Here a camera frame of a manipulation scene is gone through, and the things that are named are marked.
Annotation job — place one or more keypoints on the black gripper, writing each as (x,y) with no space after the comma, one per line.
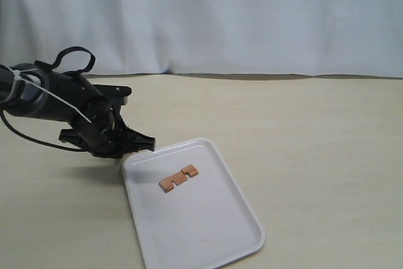
(101,130)

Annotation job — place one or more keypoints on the notched wooden piece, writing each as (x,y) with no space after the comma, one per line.
(178,178)

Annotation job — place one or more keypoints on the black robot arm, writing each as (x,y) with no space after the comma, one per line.
(32,91)

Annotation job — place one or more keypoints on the white plastic tray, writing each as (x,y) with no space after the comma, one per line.
(205,222)

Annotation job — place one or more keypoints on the white cloth backdrop curtain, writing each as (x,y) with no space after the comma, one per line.
(306,37)

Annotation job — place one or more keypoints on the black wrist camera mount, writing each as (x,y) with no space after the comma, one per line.
(117,94)

